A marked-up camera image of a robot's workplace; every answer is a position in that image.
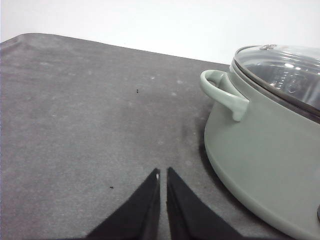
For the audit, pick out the glass steamer lid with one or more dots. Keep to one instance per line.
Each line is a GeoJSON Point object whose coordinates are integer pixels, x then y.
{"type": "Point", "coordinates": [290, 71]}

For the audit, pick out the green electric steamer pot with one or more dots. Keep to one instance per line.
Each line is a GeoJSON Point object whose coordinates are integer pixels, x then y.
{"type": "Point", "coordinates": [268, 155]}

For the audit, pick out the dark grey table mat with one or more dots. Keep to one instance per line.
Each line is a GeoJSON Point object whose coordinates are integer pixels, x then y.
{"type": "Point", "coordinates": [83, 124]}

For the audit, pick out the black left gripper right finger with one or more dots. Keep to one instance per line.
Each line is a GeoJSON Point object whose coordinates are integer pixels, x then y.
{"type": "Point", "coordinates": [191, 219]}

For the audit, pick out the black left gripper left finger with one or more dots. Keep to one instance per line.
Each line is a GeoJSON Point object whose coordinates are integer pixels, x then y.
{"type": "Point", "coordinates": [138, 217]}

